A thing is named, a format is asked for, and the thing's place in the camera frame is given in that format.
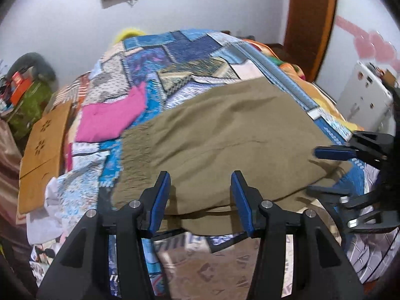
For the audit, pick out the white cloth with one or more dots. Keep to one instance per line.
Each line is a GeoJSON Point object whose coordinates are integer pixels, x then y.
{"type": "Point", "coordinates": [43, 222]}

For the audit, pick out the grey cushion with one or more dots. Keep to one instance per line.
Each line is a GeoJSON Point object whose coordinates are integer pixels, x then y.
{"type": "Point", "coordinates": [40, 64]}

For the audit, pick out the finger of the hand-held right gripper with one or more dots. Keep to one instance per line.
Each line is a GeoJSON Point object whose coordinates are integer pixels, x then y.
{"type": "Point", "coordinates": [336, 153]}
{"type": "Point", "coordinates": [359, 204]}

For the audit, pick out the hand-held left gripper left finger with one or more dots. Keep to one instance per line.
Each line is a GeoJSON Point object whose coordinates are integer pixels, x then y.
{"type": "Point", "coordinates": [161, 193]}

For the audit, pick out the blue patchwork bedsheet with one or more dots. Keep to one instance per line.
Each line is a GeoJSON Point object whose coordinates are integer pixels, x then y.
{"type": "Point", "coordinates": [175, 56]}

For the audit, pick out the olive green pants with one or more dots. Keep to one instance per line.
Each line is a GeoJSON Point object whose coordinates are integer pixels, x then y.
{"type": "Point", "coordinates": [218, 137]}

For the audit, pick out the white plastic device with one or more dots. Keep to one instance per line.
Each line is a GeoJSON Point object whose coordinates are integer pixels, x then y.
{"type": "Point", "coordinates": [362, 93]}

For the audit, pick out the brown wooden door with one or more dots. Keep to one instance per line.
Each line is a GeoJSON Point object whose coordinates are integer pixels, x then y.
{"type": "Point", "coordinates": [311, 22]}

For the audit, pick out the grey striped cloth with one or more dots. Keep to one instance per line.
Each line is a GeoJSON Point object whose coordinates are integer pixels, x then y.
{"type": "Point", "coordinates": [372, 253]}

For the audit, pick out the pink garment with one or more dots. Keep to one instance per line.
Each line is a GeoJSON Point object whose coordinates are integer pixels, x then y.
{"type": "Point", "coordinates": [106, 122]}

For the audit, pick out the brown cut-out board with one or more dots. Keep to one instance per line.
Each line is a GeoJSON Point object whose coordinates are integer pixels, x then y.
{"type": "Point", "coordinates": [40, 153]}

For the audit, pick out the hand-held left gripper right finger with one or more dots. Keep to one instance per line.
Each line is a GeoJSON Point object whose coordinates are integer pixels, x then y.
{"type": "Point", "coordinates": [242, 197]}

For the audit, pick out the yellow fluffy item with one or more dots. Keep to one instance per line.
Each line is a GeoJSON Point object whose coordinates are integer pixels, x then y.
{"type": "Point", "coordinates": [128, 34]}

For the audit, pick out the beige printed cloth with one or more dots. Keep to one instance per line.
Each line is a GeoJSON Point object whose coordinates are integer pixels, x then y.
{"type": "Point", "coordinates": [225, 268]}

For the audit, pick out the orange box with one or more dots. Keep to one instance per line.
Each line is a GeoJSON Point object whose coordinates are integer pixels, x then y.
{"type": "Point", "coordinates": [20, 86]}

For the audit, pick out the green bag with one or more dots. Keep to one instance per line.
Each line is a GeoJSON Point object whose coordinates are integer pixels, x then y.
{"type": "Point", "coordinates": [29, 109]}

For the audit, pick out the pink wall decoration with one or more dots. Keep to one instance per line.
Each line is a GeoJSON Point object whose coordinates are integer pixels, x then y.
{"type": "Point", "coordinates": [375, 45]}

